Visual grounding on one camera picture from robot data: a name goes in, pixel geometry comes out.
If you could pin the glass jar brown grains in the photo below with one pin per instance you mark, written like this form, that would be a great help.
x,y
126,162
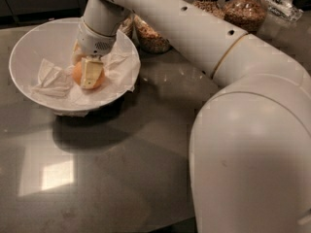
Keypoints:
x,y
246,14

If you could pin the glass jar orange cereal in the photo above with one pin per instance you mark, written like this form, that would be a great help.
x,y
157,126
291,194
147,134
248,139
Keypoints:
x,y
149,40

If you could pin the orange fruit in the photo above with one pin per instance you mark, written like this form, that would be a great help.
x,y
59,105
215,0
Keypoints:
x,y
88,75

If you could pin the glass jar pale cereal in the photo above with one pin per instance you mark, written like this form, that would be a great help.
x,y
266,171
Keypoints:
x,y
127,26

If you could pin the white bowl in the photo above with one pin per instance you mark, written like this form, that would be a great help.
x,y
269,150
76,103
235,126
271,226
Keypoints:
x,y
53,41

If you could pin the clear plastic bag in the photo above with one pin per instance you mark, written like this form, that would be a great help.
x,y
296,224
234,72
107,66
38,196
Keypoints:
x,y
284,9

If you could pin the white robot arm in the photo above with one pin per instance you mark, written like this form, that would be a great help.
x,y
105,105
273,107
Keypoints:
x,y
250,144

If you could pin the white paper napkin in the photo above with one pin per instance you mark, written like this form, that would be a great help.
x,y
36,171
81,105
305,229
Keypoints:
x,y
56,88

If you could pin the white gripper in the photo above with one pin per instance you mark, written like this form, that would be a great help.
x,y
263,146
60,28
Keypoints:
x,y
94,43

